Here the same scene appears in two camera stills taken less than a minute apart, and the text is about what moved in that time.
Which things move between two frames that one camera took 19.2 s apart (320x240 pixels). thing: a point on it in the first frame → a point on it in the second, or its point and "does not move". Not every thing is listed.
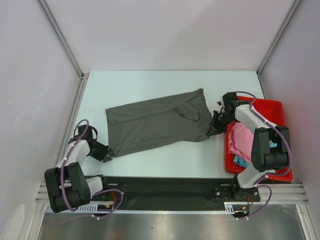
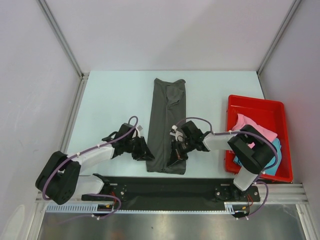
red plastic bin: (272, 111) does not move
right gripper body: (220, 122) → (181, 149)
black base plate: (161, 192) does not move
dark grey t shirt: (183, 117) → (168, 109)
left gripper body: (99, 152) → (138, 148)
